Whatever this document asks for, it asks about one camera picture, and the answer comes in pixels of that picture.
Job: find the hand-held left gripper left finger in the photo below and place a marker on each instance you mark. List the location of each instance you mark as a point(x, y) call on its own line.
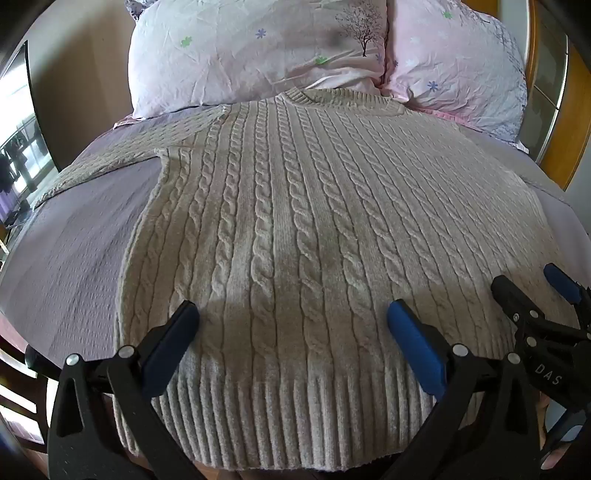
point(171, 339)

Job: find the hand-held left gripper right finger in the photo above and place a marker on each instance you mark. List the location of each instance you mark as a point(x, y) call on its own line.
point(413, 344)

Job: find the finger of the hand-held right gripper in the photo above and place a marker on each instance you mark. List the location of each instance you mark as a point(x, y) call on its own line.
point(561, 279)
point(510, 295)

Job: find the hanging dark clothes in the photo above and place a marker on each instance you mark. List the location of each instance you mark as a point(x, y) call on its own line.
point(16, 159)

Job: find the lavender bed sheet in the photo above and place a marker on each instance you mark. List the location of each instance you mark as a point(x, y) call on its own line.
point(74, 249)

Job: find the wooden wardrobe with mirror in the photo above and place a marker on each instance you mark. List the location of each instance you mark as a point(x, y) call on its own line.
point(561, 92)

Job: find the pink floral pillow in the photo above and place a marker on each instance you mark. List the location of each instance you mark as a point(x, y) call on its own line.
point(457, 60)

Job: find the white floral pillow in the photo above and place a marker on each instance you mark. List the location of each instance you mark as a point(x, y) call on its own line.
point(240, 50)

